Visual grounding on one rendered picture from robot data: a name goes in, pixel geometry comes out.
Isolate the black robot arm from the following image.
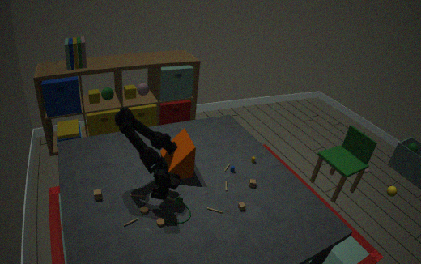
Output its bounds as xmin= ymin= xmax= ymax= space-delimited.
xmin=115 ymin=107 xmax=181 ymax=189

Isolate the green block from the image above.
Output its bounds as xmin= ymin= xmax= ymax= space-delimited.
xmin=175 ymin=197 xmax=183 ymax=206

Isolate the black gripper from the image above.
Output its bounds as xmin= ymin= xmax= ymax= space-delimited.
xmin=151 ymin=172 xmax=176 ymax=200

